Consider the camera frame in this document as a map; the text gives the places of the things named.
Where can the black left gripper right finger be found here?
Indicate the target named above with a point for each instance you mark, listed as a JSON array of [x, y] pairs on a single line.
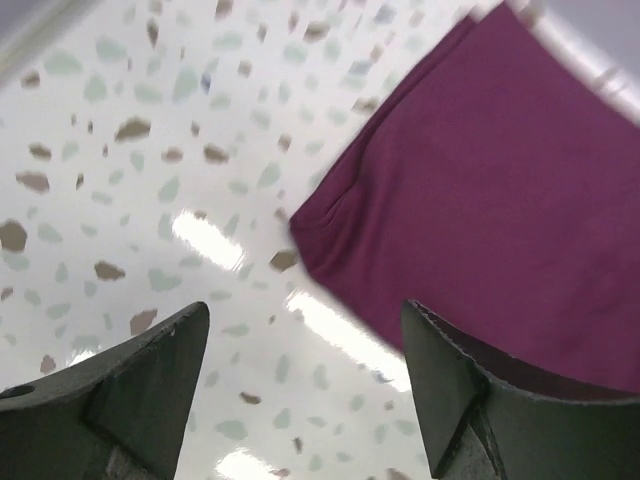
[[484, 414]]

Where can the purple cloth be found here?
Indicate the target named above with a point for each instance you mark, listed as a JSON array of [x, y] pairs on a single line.
[[498, 191]]

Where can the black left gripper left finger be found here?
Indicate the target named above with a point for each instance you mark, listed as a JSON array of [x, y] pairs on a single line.
[[120, 414]]

